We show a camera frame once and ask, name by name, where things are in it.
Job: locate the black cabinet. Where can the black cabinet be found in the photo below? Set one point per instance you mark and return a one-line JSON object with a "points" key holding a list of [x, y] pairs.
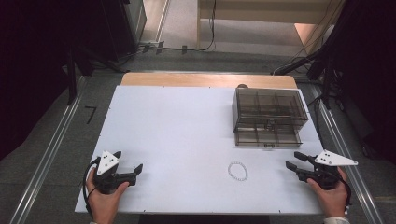
{"points": [[124, 25]]}

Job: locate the wooden table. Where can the wooden table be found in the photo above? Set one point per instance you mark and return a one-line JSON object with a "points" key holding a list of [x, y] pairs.
{"points": [[199, 80]]}

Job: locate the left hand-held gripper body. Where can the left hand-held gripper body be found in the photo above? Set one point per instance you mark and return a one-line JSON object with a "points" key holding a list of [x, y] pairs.
{"points": [[106, 174]]}

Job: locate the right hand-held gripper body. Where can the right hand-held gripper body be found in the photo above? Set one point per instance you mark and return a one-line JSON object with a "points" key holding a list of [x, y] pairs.
{"points": [[327, 174]]}

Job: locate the smoky transparent drawer box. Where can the smoky transparent drawer box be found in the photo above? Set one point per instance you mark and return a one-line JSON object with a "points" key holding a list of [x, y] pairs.
{"points": [[269, 109]]}

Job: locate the white table cover board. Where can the white table cover board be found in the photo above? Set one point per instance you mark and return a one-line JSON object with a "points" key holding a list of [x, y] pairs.
{"points": [[174, 130]]}

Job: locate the light wooden desk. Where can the light wooden desk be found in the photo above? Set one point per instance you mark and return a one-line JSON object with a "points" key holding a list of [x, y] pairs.
{"points": [[264, 9]]}

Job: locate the person's right white sleeve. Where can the person's right white sleeve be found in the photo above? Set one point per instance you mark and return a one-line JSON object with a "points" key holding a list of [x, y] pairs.
{"points": [[336, 220]]}

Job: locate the black metal stand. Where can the black metal stand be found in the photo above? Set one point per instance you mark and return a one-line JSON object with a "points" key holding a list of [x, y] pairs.
{"points": [[327, 62], [73, 71]]}

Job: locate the person's right hand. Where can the person's right hand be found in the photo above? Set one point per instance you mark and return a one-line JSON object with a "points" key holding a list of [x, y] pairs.
{"points": [[332, 199]]}

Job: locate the metal floor rail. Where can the metal floor rail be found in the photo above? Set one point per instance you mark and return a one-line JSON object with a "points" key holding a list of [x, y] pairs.
{"points": [[345, 155], [46, 155]]}

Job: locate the person's left hand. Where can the person's left hand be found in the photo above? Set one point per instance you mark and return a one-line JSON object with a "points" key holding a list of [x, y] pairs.
{"points": [[105, 202]]}

